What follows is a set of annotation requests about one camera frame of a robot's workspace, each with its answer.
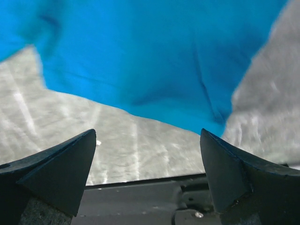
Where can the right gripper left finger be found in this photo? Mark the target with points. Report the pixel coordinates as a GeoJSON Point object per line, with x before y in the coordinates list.
{"type": "Point", "coordinates": [46, 188]}

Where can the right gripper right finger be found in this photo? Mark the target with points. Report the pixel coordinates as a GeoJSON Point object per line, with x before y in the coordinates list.
{"type": "Point", "coordinates": [246, 189]}

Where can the teal blue t shirt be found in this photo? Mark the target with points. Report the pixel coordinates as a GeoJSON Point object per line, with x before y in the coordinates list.
{"type": "Point", "coordinates": [175, 61]}

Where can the black base beam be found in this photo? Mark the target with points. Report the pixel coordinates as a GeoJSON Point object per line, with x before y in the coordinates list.
{"type": "Point", "coordinates": [180, 200]}

